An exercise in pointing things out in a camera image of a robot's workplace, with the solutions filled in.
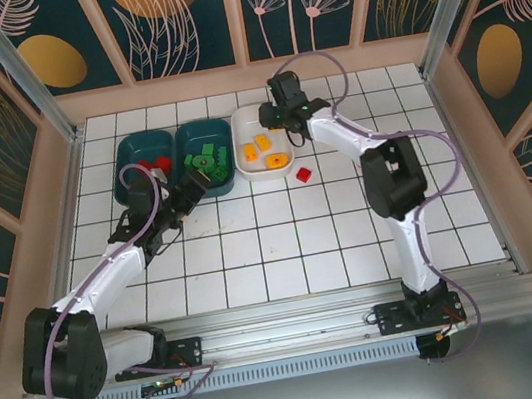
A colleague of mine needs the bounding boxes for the white slotted cable duct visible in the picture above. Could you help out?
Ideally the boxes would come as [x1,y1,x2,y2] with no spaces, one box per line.
[41,338,422,399]

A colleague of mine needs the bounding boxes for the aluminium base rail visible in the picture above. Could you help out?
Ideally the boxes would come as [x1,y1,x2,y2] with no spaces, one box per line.
[14,257,532,399]

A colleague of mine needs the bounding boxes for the white plastic container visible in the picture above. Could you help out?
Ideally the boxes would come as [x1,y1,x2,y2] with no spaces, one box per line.
[226,98,299,184]

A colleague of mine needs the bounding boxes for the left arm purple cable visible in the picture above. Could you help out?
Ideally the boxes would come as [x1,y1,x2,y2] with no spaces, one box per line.
[12,154,223,399]

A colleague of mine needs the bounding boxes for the small wired connector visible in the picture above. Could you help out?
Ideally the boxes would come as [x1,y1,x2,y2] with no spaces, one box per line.
[434,311,471,340]
[140,373,191,397]

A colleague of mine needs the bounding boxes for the green round lego piece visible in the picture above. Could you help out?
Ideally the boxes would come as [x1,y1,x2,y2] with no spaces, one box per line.
[191,151,216,172]

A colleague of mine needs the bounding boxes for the yellow round lego piece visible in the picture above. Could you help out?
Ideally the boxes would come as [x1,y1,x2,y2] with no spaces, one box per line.
[265,152,291,170]

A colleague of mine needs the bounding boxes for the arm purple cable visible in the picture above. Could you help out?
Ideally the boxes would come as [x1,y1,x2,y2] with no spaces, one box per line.
[12,154,223,399]
[268,29,492,384]

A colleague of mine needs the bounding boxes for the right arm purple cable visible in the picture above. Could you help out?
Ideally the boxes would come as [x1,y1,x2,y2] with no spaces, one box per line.
[268,29,492,384]

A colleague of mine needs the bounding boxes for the teal plastic container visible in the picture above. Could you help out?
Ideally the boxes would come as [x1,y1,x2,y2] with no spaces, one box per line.
[104,126,184,207]
[167,115,242,204]

